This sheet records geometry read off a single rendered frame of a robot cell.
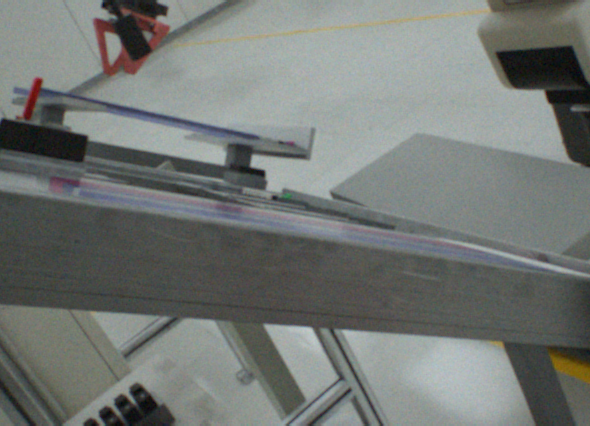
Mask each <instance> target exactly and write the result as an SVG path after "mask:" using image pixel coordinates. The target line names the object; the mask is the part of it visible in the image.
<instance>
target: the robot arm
mask: <svg viewBox="0 0 590 426"><path fill-rule="evenodd" d="M116 1H117V3H118V5H119V6H120V9H121V11H122V13H123V15H125V14H128V13H132V14H133V15H134V17H135V19H136V21H137V23H138V25H139V27H140V29H141V31H142V32H143V31H147V32H150V33H152V34H153V36H152V38H151V39H150V40H149V44H150V47H151V49H152V50H153V51H154V50H155V48H156V47H157V45H158V44H159V42H160V41H161V40H162V39H163V38H164V36H166V35H167V34H168V33H169V31H170V29H171V25H169V24H166V23H162V22H160V21H157V20H156V19H157V16H164V17H167V16H168V11H169V6H167V5H164V4H161V3H158V2H157V1H158V0H116ZM100 8H101V9H102V10H105V11H108V13H109V14H111V15H114V16H116V15H115V14H114V12H113V10H112V8H111V5H110V4H109V2H108V0H102V2H101V6H100ZM114 20H116V19H115V18H110V19H109V21H106V20H103V19H100V18H97V17H96V18H93V25H94V30H95V35H96V39H97V43H98V48H99V53H100V58H101V64H102V70H103V74H106V75H110V76H114V75H115V74H116V72H117V71H118V69H119V68H120V66H121V64H122V63H123V71H124V73H128V74H132V75H135V74H136V73H137V71H138V70H139V69H140V67H141V66H142V64H143V62H144V61H145V60H147V58H148V57H149V56H150V55H148V56H145V57H144V58H142V59H140V60H138V61H134V62H132V60H131V58H130V56H129V54H128V53H127V51H125V49H124V47H123V44H122V43H121V41H120V47H121V51H120V52H119V54H118V56H117V57H116V59H115V60H114V62H113V64H110V61H109V55H108V48H106V41H105V34H104V32H108V33H112V34H115V35H117V34H116V32H115V30H114V28H113V26H112V23H111V22H112V21H114Z"/></svg>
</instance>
